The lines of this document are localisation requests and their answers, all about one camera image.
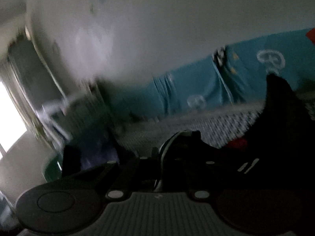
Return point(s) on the blue printed pillow right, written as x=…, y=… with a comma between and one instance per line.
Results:
x=244, y=66

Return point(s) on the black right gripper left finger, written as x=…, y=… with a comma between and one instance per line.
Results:
x=79, y=197

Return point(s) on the blue printed pillow left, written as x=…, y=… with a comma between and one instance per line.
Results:
x=196, y=86

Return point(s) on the black garment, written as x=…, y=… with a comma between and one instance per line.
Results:
x=282, y=135

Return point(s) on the blue printed pillow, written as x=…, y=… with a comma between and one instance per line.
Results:
x=244, y=66
x=196, y=86

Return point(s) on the houndstooth bed sheet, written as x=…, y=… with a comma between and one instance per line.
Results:
x=217, y=127

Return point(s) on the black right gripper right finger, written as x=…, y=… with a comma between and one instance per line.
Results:
x=258, y=187

